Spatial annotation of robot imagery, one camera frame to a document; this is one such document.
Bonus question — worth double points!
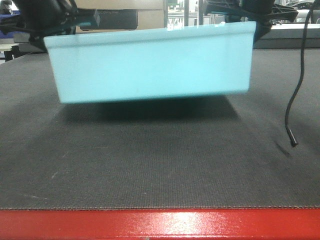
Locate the black teal gripper finger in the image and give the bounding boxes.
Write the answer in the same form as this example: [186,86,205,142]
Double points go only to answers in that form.
[0,0,100,52]
[203,0,298,45]

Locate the light blue plastic bin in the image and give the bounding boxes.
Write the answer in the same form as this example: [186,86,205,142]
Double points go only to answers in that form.
[44,21,256,104]

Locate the black box background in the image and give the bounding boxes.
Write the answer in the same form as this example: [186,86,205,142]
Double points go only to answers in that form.
[80,9,138,31]

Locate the dark grey conveyor belt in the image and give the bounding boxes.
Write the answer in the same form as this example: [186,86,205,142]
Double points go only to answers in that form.
[0,49,320,209]

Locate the black hanging cable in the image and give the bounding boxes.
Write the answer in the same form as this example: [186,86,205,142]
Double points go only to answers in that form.
[285,0,320,147]

